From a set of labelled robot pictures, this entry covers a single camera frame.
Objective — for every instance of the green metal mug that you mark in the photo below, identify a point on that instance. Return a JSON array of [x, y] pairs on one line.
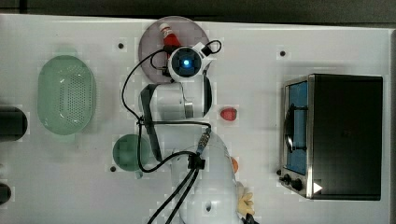
[[129, 150]]

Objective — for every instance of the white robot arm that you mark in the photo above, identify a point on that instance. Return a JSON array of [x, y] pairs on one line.
[[203, 176]]

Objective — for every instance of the black toaster oven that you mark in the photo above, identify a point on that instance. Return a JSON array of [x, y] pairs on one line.
[[332, 137]]

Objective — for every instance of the black cylinder cup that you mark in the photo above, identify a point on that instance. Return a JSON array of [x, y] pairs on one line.
[[5, 193]]

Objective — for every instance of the red ketchup bottle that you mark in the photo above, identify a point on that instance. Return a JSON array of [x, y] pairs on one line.
[[169, 37]]

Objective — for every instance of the red green toy strawberry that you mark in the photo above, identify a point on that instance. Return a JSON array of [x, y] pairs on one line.
[[228, 113]]

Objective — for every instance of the green perforated colander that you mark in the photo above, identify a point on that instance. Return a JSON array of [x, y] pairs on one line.
[[65, 96]]

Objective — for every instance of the orange toy fruit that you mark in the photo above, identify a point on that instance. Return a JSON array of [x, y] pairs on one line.
[[235, 164]]

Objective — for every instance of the peeled toy banana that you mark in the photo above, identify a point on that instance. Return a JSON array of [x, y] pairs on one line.
[[244, 205]]

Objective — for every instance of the purple oval plate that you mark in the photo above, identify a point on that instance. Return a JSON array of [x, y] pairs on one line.
[[187, 32]]

